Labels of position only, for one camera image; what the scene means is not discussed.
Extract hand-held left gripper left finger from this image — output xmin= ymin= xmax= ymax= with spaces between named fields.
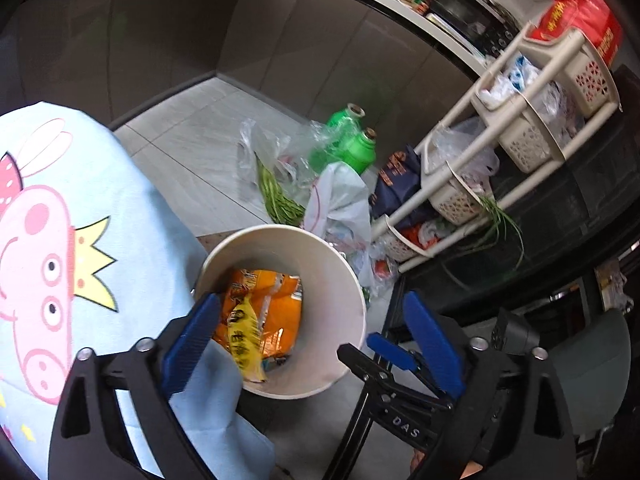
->
xmin=47 ymin=292 xmax=223 ymax=480

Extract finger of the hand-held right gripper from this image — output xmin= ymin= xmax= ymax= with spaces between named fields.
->
xmin=366 ymin=332 xmax=453 ymax=402
xmin=337 ymin=342 xmax=426 ymax=399

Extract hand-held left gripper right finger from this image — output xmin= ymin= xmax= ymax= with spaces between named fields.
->
xmin=402 ymin=290 xmax=588 ymax=480

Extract yellow snack bag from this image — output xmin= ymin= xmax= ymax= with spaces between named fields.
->
xmin=227 ymin=295 xmax=268 ymax=383

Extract plain white paper bucket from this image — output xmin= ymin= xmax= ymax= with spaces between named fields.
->
xmin=194 ymin=225 xmax=368 ymax=401

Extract orange snack bag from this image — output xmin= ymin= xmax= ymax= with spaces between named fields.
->
xmin=212 ymin=269 xmax=303 ymax=361

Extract red white plastic bag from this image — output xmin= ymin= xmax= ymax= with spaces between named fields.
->
xmin=395 ymin=222 xmax=443 ymax=256

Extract green onions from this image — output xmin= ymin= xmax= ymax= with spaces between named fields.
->
xmin=445 ymin=195 xmax=526 ymax=281

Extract blue cartoon pig blanket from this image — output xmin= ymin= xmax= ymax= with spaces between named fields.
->
xmin=0 ymin=102 xmax=276 ymax=480

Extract white blue plastic bag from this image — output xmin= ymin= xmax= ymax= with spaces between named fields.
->
xmin=302 ymin=162 xmax=373 ymax=248

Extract green beans bundle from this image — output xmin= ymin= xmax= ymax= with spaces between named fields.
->
xmin=254 ymin=152 xmax=307 ymax=226

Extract dark blue bag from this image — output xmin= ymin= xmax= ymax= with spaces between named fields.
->
xmin=370 ymin=146 xmax=423 ymax=221

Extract grey green chair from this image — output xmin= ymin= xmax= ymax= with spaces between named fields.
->
xmin=550 ymin=307 xmax=632 ymax=441

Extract green plastic bottle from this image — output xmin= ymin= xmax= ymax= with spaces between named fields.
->
xmin=310 ymin=102 xmax=366 ymax=171
xmin=349 ymin=127 xmax=379 ymax=177

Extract clear plastic bags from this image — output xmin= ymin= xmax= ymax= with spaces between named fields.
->
xmin=237 ymin=119 xmax=341 ymax=196

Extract beige plastic basket rack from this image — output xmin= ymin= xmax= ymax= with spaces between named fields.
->
xmin=370 ymin=20 xmax=623 ymax=276

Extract blue white packet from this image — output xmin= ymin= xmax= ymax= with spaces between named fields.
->
xmin=500 ymin=55 xmax=541 ymax=92

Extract grey kitchen counter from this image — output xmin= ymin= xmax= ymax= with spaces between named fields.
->
xmin=45 ymin=0 xmax=496 ymax=111

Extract black microwave oven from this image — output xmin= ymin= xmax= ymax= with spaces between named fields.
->
xmin=425 ymin=0 xmax=521 ymax=58

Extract red gift bag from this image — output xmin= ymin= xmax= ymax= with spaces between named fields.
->
xmin=530 ymin=0 xmax=623 ymax=68

